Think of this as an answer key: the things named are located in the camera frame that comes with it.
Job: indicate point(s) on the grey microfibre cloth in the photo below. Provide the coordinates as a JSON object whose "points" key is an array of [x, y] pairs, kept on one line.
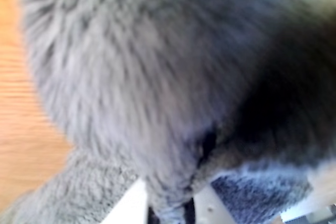
{"points": [[147, 77]]}

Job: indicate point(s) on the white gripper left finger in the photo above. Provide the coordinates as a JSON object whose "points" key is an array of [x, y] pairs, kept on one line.
{"points": [[131, 205]]}

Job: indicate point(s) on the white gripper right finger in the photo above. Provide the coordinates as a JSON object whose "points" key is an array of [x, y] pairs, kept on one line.
{"points": [[210, 208]]}

